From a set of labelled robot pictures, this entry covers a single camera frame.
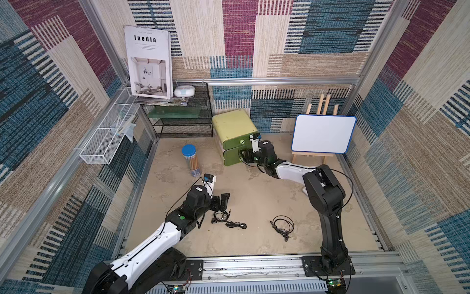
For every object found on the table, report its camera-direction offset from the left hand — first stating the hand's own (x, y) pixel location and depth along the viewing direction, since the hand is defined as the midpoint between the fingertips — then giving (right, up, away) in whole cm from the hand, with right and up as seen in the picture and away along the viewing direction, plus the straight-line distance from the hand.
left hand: (220, 191), depth 82 cm
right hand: (+10, +19, +16) cm, 27 cm away
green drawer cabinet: (+5, +28, +11) cm, 31 cm away
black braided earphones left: (+1, -13, +5) cm, 14 cm away
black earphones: (+29, -16, +3) cm, 33 cm away
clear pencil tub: (-15, +18, +7) cm, 25 cm away
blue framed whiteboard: (+53, +27, +16) cm, 62 cm away
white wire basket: (-59, +20, +9) cm, 63 cm away
